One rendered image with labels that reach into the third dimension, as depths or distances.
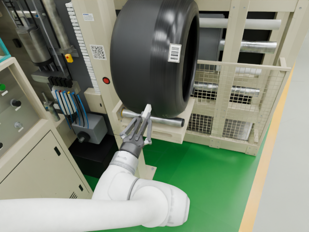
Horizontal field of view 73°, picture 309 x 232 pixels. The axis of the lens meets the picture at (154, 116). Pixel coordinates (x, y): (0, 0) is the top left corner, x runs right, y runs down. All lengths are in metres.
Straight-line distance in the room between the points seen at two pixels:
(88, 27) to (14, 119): 0.57
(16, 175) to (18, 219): 0.86
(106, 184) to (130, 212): 0.20
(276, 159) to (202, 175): 0.70
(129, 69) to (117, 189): 0.42
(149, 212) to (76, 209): 0.17
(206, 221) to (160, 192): 1.22
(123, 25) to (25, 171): 0.87
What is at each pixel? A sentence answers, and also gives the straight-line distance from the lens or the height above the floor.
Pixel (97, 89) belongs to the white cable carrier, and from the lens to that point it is 1.24.
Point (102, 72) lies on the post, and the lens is 1.12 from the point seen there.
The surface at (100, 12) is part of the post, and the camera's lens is 0.99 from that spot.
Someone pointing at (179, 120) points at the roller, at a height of 0.92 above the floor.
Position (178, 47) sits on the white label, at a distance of 0.76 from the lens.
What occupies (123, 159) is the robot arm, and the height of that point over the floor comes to 1.10.
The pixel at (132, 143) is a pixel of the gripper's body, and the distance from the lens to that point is 0.72.
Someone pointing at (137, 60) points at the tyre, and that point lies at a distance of 0.78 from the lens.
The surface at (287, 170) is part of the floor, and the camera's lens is 2.18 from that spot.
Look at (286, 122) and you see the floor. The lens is 2.60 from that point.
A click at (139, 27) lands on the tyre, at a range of 0.81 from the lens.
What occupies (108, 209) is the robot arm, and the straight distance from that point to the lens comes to 0.46.
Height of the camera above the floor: 1.64
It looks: 42 degrees down
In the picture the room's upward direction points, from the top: 6 degrees counter-clockwise
